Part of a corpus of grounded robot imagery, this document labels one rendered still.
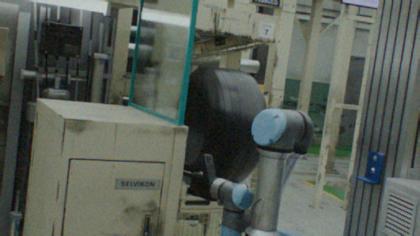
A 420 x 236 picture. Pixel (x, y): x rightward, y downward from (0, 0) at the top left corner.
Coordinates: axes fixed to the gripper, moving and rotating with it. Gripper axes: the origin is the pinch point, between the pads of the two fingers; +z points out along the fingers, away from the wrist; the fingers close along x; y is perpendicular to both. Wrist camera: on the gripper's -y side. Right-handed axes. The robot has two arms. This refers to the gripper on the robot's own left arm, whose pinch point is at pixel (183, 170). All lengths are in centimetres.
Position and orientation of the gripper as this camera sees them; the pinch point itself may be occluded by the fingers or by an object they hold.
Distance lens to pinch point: 216.9
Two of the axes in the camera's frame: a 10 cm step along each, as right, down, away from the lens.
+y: -2.3, 9.7, -0.1
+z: -6.5, -1.5, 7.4
